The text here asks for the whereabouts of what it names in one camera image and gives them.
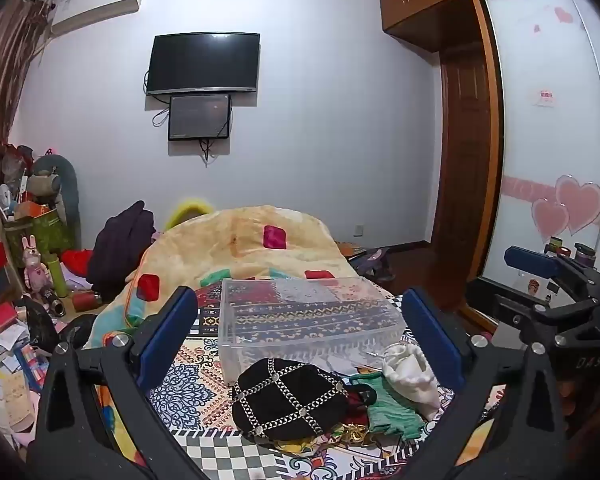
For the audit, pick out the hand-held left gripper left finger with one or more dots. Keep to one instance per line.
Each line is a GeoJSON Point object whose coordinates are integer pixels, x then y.
{"type": "Point", "coordinates": [167, 331]}

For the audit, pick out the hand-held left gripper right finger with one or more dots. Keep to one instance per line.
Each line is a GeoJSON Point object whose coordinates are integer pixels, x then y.
{"type": "Point", "coordinates": [432, 336]}

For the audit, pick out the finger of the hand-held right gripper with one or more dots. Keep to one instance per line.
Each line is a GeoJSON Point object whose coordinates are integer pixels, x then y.
{"type": "Point", "coordinates": [490, 300]}
{"type": "Point", "coordinates": [530, 260]}

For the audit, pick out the green knitted cloth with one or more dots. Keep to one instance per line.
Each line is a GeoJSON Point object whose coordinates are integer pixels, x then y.
{"type": "Point", "coordinates": [392, 410]}

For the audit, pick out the red velvet pouch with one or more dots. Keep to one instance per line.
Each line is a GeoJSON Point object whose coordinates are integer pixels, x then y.
{"type": "Point", "coordinates": [354, 410]}

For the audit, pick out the clear plastic storage box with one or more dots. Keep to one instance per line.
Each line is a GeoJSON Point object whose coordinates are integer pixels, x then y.
{"type": "Point", "coordinates": [300, 320]}

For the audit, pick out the green lid jar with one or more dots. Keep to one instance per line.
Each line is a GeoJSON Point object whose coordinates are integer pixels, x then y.
{"type": "Point", "coordinates": [554, 246]}

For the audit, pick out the small pink heart sticker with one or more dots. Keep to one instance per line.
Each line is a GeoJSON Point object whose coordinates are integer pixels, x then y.
{"type": "Point", "coordinates": [550, 217]}

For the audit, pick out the dark jar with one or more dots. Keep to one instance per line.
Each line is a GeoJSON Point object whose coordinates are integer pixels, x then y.
{"type": "Point", "coordinates": [584, 255]}

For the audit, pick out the patterned bedsheet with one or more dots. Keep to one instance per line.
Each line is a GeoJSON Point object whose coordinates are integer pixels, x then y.
{"type": "Point", "coordinates": [200, 385]}

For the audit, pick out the large pink heart sticker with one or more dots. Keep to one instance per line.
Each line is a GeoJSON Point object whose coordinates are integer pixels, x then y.
{"type": "Point", "coordinates": [582, 202]}

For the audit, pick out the red cylinder bottle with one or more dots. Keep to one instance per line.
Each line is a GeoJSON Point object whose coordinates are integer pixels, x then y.
{"type": "Point", "coordinates": [85, 301]}

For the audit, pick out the purple slippers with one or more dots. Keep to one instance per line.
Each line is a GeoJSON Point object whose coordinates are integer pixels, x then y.
{"type": "Point", "coordinates": [375, 262]}

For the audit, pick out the dark purple jacket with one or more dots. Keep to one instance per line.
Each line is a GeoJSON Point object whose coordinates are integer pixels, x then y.
{"type": "Point", "coordinates": [117, 245]}

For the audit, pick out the peach patchwork blanket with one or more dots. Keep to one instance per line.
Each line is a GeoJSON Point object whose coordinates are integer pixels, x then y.
{"type": "Point", "coordinates": [230, 245]}

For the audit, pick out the brown wooden door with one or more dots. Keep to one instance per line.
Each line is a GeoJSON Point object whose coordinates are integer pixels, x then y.
{"type": "Point", "coordinates": [462, 170]}

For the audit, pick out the red cloth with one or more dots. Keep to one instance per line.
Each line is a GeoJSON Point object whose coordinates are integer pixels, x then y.
{"type": "Point", "coordinates": [77, 261]}

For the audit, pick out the black flashlight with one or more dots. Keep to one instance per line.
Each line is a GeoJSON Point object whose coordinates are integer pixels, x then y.
{"type": "Point", "coordinates": [54, 302]}

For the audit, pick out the orange book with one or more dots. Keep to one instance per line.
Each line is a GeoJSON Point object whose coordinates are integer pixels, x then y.
{"type": "Point", "coordinates": [351, 249]}

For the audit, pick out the green cylinder tube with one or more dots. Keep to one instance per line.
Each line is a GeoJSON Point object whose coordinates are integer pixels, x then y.
{"type": "Point", "coordinates": [57, 277]}

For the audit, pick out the pink rabbit doll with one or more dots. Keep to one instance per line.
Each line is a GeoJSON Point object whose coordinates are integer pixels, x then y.
{"type": "Point", "coordinates": [34, 267]}

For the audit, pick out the green cardboard box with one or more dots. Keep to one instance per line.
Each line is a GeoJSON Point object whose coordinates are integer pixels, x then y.
{"type": "Point", "coordinates": [42, 232]}

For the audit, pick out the white and red label sticker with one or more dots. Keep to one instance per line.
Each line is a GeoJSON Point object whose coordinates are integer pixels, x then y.
{"type": "Point", "coordinates": [544, 97]}

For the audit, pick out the pile of papers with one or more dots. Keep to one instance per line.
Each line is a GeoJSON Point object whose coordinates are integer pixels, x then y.
{"type": "Point", "coordinates": [7, 385]}

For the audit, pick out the grey plush toy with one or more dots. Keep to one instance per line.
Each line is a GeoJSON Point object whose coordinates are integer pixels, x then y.
{"type": "Point", "coordinates": [55, 180]}

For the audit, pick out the small white fan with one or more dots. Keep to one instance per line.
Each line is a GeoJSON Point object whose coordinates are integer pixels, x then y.
{"type": "Point", "coordinates": [6, 197]}

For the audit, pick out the wooden overhead cabinet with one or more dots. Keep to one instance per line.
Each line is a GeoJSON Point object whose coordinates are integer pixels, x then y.
{"type": "Point", "coordinates": [430, 5]}

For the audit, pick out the striped brown curtain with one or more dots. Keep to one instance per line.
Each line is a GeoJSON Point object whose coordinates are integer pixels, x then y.
{"type": "Point", "coordinates": [5, 85]}

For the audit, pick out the white air conditioner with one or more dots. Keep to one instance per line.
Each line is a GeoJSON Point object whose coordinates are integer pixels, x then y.
{"type": "Point", "coordinates": [97, 7]}

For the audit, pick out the white wall outlet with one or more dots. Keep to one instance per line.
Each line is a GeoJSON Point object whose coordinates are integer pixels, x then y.
{"type": "Point", "coordinates": [360, 230]}

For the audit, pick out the small black wall monitor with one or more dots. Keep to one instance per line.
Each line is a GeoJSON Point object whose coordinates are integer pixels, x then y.
{"type": "Point", "coordinates": [199, 117]}

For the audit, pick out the wall-mounted black television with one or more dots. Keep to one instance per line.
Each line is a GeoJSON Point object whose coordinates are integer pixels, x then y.
{"type": "Point", "coordinates": [202, 62]}

